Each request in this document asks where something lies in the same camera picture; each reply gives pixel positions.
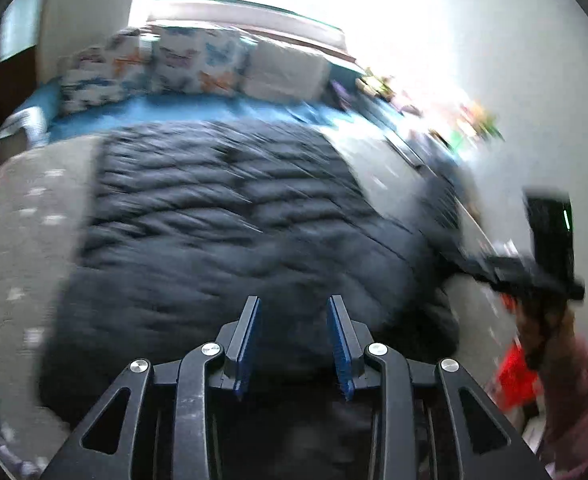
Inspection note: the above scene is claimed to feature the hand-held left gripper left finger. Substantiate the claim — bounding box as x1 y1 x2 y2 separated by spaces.
39 296 262 480

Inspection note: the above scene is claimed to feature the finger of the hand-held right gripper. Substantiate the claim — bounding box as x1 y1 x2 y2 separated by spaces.
444 250 497 286

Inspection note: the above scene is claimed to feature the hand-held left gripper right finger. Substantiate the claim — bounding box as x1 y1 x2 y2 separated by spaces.
327 296 550 480

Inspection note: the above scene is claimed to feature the dark quilted jacket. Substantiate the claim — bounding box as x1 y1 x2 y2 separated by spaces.
36 120 480 480

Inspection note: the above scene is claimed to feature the person's right forearm pink sleeve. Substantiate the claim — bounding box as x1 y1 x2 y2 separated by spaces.
538 335 588 478

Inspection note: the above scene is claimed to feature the person's right hand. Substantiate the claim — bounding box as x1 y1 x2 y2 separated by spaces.
516 300 577 372

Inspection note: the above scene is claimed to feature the red plastic object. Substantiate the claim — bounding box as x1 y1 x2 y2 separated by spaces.
491 337 546 412

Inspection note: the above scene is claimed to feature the pile of colourful toys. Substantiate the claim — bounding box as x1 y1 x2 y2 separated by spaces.
331 66 506 153

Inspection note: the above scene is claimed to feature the blue bed sheet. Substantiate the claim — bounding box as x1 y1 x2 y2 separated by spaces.
4 80 415 148

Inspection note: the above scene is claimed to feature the grey starred blanket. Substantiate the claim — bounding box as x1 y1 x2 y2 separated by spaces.
0 127 495 466

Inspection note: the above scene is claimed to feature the white pillow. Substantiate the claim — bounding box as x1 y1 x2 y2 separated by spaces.
240 39 333 104

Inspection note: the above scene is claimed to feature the large butterfly print pillow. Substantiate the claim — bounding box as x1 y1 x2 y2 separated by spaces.
150 24 251 97

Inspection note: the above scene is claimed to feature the small butterfly print pillow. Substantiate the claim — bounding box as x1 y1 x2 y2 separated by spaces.
105 29 156 92

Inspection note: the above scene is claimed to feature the white patterned cloth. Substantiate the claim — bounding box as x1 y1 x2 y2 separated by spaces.
0 106 49 147

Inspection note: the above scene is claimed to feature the wooden headboard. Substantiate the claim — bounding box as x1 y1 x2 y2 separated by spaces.
146 0 352 61

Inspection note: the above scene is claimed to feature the window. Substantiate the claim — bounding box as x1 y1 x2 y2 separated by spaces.
0 0 52 63

